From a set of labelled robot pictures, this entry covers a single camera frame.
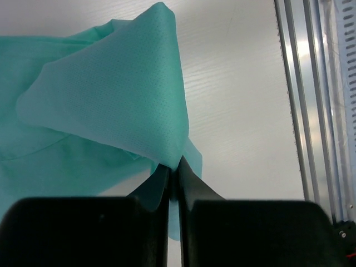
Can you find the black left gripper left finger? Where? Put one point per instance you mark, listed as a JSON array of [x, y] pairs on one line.
[[90, 231]]

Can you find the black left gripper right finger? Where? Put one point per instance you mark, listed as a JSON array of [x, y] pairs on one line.
[[220, 232]]

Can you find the teal t shirt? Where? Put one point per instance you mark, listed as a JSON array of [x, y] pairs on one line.
[[81, 113]]

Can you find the aluminium mounting rail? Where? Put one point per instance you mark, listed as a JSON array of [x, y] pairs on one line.
[[305, 60]]

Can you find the white slotted cable duct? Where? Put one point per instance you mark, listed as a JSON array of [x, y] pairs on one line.
[[345, 19]]

